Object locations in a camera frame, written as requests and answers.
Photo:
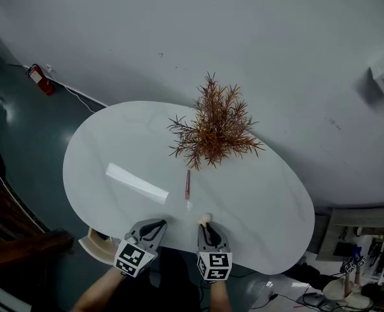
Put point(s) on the white oval table top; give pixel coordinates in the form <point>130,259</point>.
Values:
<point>250,213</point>

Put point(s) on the person's dark clothing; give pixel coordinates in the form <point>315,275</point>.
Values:
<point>172,284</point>

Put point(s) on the person's left forearm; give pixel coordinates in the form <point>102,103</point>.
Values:
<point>97,291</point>

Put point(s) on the light wooden drawer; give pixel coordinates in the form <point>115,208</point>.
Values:
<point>95,245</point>

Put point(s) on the person's right forearm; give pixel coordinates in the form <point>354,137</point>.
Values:
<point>219,297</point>

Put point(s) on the grey shelf cabinet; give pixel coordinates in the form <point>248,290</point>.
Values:
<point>351,229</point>

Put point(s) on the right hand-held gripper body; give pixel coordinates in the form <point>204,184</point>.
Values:
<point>215,263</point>

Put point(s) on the small pink pen item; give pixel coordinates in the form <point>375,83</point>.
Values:
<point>187,185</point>

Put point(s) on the red fire extinguisher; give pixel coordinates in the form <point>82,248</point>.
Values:
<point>43,81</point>

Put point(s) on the beige stand with spare grippers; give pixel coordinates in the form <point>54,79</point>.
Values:
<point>349,288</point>

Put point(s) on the dark wooden furniture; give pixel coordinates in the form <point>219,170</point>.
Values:
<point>13,232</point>

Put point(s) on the orange-brown artificial plant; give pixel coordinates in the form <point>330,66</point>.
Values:
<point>217,132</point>

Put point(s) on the small beige round item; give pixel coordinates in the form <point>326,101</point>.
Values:
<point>206,217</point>

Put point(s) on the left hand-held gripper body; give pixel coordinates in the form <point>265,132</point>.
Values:
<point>131,257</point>

